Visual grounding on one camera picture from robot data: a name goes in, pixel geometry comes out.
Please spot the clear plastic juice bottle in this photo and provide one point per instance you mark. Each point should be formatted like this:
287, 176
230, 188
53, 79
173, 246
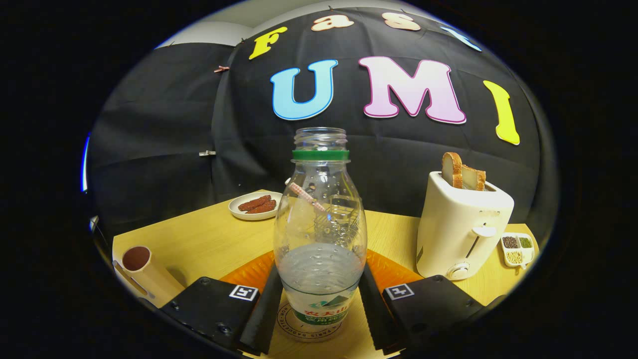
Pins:
320, 269

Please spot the bread slice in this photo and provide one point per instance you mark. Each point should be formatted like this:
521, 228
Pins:
451, 170
473, 178

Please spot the round wooden coaster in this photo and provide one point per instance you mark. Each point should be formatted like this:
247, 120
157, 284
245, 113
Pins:
314, 336

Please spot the small white plate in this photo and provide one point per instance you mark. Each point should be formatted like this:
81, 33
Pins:
237, 212

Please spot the red clip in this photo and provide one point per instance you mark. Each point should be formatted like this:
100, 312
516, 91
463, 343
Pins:
222, 69

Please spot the white toaster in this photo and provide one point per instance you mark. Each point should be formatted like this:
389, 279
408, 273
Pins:
458, 229

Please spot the black backdrop cloth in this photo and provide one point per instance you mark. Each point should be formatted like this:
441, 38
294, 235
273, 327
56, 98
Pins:
164, 114

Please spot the white seasoning tray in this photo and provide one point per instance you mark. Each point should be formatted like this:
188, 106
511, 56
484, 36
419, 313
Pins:
518, 249

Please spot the silver metal clip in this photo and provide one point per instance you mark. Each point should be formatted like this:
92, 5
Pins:
207, 153

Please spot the red meat slice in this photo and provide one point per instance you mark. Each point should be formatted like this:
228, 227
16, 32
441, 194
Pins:
253, 203
264, 207

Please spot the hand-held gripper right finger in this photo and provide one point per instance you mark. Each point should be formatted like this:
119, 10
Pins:
374, 314

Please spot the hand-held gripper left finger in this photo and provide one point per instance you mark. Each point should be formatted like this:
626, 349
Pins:
264, 314

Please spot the wooden table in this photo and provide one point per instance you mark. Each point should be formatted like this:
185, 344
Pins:
219, 244

